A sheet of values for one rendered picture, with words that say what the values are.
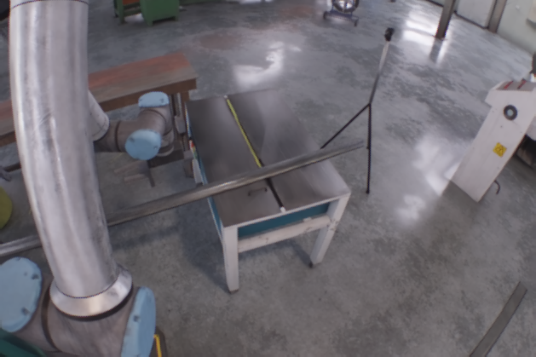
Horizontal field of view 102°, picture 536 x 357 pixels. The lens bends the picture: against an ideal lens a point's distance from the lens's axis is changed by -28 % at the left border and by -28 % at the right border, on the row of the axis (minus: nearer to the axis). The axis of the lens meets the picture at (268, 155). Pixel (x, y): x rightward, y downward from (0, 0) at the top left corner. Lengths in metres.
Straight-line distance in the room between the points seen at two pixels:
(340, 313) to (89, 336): 1.50
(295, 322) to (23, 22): 1.70
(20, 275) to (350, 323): 1.61
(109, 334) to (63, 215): 0.21
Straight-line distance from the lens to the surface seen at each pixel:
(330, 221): 1.43
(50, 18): 0.39
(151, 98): 0.90
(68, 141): 0.39
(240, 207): 1.18
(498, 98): 2.53
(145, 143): 0.79
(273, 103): 1.75
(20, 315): 0.59
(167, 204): 1.20
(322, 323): 1.78
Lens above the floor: 1.67
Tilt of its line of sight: 43 degrees down
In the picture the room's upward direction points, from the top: 5 degrees clockwise
